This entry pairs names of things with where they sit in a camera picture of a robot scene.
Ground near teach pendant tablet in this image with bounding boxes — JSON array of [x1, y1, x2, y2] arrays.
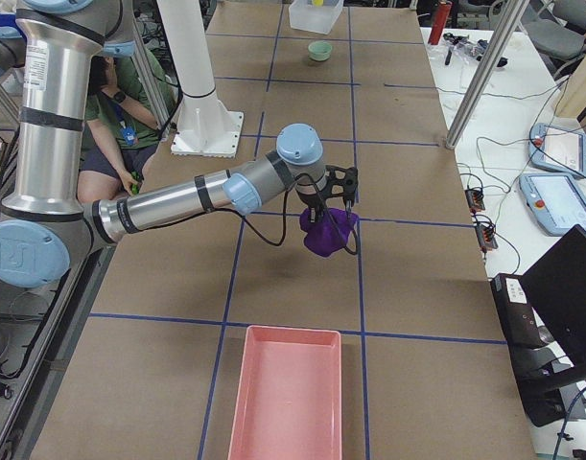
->
[[519, 172, 586, 236]]

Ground far teach pendant tablet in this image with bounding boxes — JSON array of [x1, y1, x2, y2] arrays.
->
[[528, 123, 586, 178]]

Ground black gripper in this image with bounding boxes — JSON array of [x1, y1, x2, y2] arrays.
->
[[294, 177, 327, 222]]

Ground clear plastic storage box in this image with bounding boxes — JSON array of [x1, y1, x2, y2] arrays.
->
[[289, 0, 343, 35]]

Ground seated person green shirt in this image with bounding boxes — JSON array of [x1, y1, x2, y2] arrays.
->
[[77, 56, 161, 203]]

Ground white camera mast column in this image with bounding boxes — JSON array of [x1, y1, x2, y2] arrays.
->
[[157, 0, 216, 99]]

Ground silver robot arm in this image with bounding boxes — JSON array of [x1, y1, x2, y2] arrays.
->
[[0, 1, 327, 288]]

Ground pink plastic tray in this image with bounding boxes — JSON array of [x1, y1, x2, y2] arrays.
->
[[228, 325, 342, 459]]

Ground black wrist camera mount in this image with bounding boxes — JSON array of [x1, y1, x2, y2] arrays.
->
[[322, 165, 359, 212]]

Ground pale green ceramic bowl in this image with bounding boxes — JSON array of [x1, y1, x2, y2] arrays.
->
[[307, 40, 333, 62]]

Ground aluminium frame post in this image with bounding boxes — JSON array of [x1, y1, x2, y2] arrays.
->
[[445, 0, 529, 150]]

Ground purple cloth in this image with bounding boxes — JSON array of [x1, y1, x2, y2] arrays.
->
[[299, 208, 359, 258]]

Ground red cylinder bottle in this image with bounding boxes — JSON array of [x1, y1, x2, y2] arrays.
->
[[428, 0, 453, 46]]

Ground teach pendant tablet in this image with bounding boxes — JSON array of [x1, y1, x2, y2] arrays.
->
[[519, 172, 586, 236], [528, 123, 586, 178]]

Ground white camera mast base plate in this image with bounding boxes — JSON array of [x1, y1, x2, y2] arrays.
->
[[172, 93, 244, 158]]

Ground black monitor with stand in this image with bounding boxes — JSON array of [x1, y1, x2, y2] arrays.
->
[[490, 225, 586, 426]]

